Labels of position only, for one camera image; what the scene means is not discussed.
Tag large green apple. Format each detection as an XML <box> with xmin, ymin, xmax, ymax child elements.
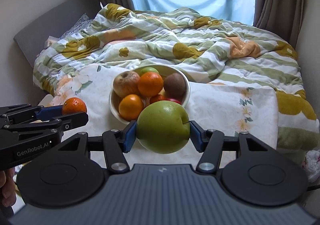
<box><xmin>136</xmin><ymin>101</ymin><xmax>190</xmax><ymax>154</ymax></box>

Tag grey headboard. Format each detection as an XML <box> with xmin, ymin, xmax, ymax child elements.
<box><xmin>14</xmin><ymin>0</ymin><xmax>101</xmax><ymax>66</ymax></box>

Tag right brown curtain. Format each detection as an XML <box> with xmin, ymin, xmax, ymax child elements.
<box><xmin>253</xmin><ymin>0</ymin><xmax>304</xmax><ymax>47</ymax></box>

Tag white plastic bag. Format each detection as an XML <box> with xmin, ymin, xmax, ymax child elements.
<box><xmin>303</xmin><ymin>150</ymin><xmax>320</xmax><ymax>183</ymax></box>

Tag orange near left finger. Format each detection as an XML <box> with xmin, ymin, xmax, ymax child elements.
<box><xmin>119</xmin><ymin>94</ymin><xmax>144</xmax><ymax>121</ymax></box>

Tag yellow fruit under gripper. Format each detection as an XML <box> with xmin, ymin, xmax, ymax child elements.
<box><xmin>159</xmin><ymin>88</ymin><xmax>166</xmax><ymax>96</ymax></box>

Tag small mandarin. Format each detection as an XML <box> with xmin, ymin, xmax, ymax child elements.
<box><xmin>149</xmin><ymin>94</ymin><xmax>165</xmax><ymax>104</ymax></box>
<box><xmin>62</xmin><ymin>97</ymin><xmax>87</xmax><ymax>115</ymax></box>

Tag red cherry tomato left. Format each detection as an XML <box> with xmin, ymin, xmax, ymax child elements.
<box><xmin>165</xmin><ymin>98</ymin><xmax>182</xmax><ymax>105</ymax></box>

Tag white floral cloth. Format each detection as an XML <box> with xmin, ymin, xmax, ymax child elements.
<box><xmin>40</xmin><ymin>64</ymin><xmax>278</xmax><ymax>166</ymax></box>

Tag wrinkled yellow-red apple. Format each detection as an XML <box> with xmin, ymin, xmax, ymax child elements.
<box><xmin>113</xmin><ymin>71</ymin><xmax>140</xmax><ymax>98</ymax></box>

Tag small mandarin right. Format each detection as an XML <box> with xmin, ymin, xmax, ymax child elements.
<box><xmin>62</xmin><ymin>97</ymin><xmax>87</xmax><ymax>115</ymax></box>

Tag large orange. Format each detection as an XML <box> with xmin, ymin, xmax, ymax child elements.
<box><xmin>138</xmin><ymin>72</ymin><xmax>163</xmax><ymax>97</ymax></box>

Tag small mandarin centre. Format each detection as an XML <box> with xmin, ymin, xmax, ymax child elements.
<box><xmin>149</xmin><ymin>94</ymin><xmax>165</xmax><ymax>104</ymax></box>

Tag brown kiwi with sticker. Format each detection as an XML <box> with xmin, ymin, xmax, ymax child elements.
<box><xmin>163</xmin><ymin>73</ymin><xmax>186</xmax><ymax>98</ymax></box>

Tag patterned pillow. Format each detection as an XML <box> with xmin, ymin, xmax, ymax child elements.
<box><xmin>59</xmin><ymin>14</ymin><xmax>93</xmax><ymax>40</ymax></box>

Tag person's left hand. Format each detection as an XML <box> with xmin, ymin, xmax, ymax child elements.
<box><xmin>0</xmin><ymin>168</ymin><xmax>16</xmax><ymax>207</ymax></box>

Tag cream duck-print bowl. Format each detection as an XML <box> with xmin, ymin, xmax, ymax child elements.
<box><xmin>109</xmin><ymin>65</ymin><xmax>190</xmax><ymax>124</ymax></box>

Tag striped floral quilt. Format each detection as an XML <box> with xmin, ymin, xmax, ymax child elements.
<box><xmin>33</xmin><ymin>3</ymin><xmax>319</xmax><ymax>163</ymax></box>

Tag small green apple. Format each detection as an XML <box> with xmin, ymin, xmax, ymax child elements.
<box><xmin>140</xmin><ymin>66</ymin><xmax>159</xmax><ymax>76</ymax></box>

